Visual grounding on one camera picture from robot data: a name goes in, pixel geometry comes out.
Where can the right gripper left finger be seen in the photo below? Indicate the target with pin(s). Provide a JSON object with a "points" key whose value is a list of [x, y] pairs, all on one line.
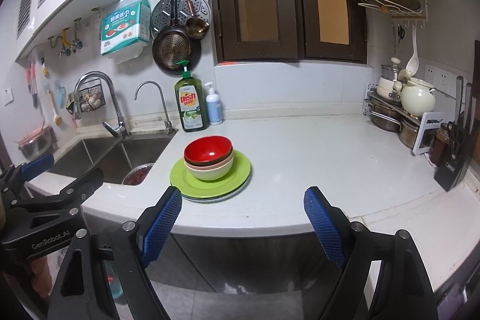
{"points": [[81, 290]]}

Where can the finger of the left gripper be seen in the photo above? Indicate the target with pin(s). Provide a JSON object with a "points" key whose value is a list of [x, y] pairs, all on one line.
{"points": [[73, 195], [17, 176]]}

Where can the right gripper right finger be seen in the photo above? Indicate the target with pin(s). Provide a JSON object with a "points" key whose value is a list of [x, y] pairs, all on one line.
{"points": [[403, 289]]}

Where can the green plate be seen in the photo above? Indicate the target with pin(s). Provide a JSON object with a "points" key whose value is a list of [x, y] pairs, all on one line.
{"points": [[181, 178]]}

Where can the pink bowl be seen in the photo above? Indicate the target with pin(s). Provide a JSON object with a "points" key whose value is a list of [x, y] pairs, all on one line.
{"points": [[209, 166]]}

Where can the cream white bowl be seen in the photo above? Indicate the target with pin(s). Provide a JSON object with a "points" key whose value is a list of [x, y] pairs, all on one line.
{"points": [[212, 174]]}

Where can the red black bowl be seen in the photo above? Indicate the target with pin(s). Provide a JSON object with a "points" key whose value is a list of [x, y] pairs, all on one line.
{"points": [[208, 150]]}

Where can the blue white plate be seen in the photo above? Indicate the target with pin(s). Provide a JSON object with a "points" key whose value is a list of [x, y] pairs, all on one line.
{"points": [[220, 198]]}

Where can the large steel kitchen faucet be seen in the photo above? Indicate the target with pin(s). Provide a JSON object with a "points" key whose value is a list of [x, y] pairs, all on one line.
{"points": [[121, 129]]}

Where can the person's left hand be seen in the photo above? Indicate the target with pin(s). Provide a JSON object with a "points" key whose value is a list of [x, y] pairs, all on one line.
{"points": [[41, 280]]}

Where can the stainless steel sink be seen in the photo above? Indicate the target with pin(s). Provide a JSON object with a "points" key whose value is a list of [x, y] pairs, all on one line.
{"points": [[115, 157]]}

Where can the steel bowl of red grapes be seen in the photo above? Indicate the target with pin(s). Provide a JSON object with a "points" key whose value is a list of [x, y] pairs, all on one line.
{"points": [[137, 175]]}

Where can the glass jar of sauce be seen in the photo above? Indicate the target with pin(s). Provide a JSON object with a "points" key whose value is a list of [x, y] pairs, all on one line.
{"points": [[439, 146]]}

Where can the green dish soap bottle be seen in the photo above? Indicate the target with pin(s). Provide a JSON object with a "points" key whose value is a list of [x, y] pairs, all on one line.
{"points": [[190, 101]]}

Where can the stainless steel pot lower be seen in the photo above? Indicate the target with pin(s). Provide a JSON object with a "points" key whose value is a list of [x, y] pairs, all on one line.
{"points": [[408, 133]]}

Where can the stainless steel pot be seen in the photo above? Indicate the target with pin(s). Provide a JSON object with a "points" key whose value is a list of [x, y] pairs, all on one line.
{"points": [[408, 133], [383, 117]]}

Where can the black knife block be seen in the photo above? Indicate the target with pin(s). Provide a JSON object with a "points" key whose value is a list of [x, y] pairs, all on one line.
{"points": [[463, 133]]}

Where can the white blue pump bottle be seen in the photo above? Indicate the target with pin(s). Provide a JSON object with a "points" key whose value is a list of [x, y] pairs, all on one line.
{"points": [[213, 102]]}

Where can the paper towel pack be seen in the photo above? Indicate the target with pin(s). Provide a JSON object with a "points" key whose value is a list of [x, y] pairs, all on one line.
{"points": [[126, 31]]}

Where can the stainless steel pot upper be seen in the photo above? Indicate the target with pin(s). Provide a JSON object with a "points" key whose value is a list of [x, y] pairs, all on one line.
{"points": [[383, 117]]}

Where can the black frying pan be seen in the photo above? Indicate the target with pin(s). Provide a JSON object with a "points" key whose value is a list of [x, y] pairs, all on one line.
{"points": [[172, 45]]}

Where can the cream ceramic teapot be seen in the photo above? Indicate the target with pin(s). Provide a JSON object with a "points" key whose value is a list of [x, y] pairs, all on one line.
{"points": [[417, 97]]}

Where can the small brass saucepan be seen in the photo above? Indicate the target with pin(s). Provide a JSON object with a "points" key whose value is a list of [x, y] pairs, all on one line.
{"points": [[195, 28]]}

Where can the round steel steamer tray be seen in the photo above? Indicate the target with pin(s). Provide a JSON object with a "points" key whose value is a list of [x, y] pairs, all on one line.
{"points": [[161, 16]]}

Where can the white hanging ladle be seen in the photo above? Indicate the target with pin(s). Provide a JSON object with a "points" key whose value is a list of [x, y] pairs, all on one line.
{"points": [[413, 63]]}

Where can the black scissors hanging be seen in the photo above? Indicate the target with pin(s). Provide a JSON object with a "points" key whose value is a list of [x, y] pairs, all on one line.
{"points": [[400, 35]]}

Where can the wire basket on faucet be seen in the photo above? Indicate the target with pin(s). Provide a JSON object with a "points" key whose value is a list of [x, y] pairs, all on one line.
{"points": [[90, 95]]}

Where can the white wall sockets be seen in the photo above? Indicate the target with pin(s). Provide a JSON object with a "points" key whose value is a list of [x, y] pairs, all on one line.
{"points": [[443, 81]]}

